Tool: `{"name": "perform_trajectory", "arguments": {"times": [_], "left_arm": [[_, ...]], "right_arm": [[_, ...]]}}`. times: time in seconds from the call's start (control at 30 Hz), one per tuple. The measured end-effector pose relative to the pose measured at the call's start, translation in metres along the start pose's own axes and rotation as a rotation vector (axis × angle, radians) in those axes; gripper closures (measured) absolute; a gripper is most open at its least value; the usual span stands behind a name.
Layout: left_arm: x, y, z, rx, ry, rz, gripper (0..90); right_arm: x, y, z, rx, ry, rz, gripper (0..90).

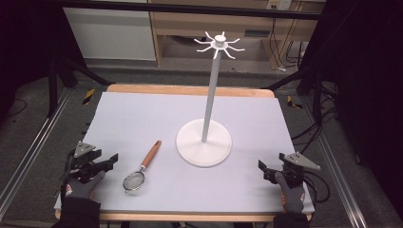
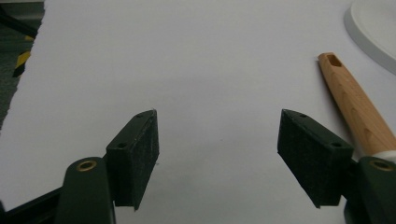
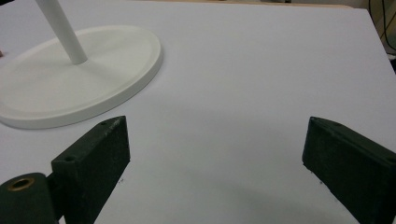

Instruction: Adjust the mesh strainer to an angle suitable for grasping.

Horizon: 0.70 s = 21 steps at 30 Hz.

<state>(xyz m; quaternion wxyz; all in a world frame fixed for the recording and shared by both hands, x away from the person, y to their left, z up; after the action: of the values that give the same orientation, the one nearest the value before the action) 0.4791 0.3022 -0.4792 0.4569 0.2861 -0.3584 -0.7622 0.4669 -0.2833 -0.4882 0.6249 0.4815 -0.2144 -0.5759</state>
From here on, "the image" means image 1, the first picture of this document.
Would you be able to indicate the pale lilac table mat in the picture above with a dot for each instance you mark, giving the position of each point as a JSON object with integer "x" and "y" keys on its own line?
{"x": 158, "y": 126}

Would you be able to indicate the person's left hand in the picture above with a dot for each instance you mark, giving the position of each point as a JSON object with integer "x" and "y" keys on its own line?
{"x": 83, "y": 188}

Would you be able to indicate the black metal stand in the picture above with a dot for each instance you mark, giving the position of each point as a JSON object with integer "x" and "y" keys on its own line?
{"x": 58, "y": 76}
{"x": 313, "y": 85}

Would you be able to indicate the black curtain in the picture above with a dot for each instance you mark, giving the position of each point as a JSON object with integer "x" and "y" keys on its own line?
{"x": 25, "y": 41}
{"x": 370, "y": 95}

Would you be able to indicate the white wall socket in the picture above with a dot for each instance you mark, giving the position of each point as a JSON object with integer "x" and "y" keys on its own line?
{"x": 278, "y": 4}

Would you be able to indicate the aluminium floor rail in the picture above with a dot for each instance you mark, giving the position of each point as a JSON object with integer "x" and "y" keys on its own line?
{"x": 335, "y": 171}
{"x": 34, "y": 136}

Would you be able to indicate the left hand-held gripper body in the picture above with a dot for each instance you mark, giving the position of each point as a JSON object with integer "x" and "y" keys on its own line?
{"x": 83, "y": 160}

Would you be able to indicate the wooden table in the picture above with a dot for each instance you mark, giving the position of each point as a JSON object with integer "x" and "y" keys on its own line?
{"x": 190, "y": 90}

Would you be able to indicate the wooden desk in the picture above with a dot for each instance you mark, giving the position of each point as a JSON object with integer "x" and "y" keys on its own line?
{"x": 202, "y": 25}

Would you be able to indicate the white hook stand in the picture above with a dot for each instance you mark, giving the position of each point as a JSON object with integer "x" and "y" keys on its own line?
{"x": 204, "y": 148}

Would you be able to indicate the white cabinet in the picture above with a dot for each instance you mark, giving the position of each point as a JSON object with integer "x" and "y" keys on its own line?
{"x": 111, "y": 34}

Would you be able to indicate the black frame crossbar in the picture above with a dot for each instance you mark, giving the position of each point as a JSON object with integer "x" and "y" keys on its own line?
{"x": 190, "y": 8}

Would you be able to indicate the yellow black hazard tape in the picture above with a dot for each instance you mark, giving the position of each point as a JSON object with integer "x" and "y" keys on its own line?
{"x": 89, "y": 96}
{"x": 294, "y": 103}

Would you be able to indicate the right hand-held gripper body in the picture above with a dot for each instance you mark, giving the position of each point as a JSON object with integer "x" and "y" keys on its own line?
{"x": 294, "y": 169}

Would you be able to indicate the person's right hand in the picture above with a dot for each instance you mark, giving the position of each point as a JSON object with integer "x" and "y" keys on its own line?
{"x": 293, "y": 196}

